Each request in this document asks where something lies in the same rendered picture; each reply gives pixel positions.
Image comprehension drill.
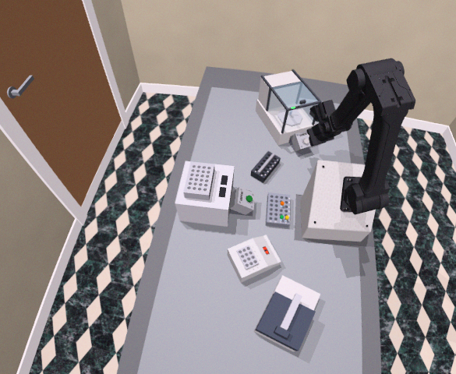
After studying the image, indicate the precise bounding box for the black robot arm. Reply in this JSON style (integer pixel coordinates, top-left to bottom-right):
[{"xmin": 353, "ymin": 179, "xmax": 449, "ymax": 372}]
[{"xmin": 309, "ymin": 58, "xmax": 415, "ymax": 215}]

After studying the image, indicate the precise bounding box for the grey bench mat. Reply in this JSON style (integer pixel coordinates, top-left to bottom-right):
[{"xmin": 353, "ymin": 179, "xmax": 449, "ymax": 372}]
[{"xmin": 137, "ymin": 87, "xmax": 362, "ymax": 374}]

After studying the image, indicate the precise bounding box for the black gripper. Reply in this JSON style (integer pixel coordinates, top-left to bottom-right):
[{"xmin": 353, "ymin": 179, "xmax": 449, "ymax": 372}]
[{"xmin": 307, "ymin": 126, "xmax": 334, "ymax": 146}]

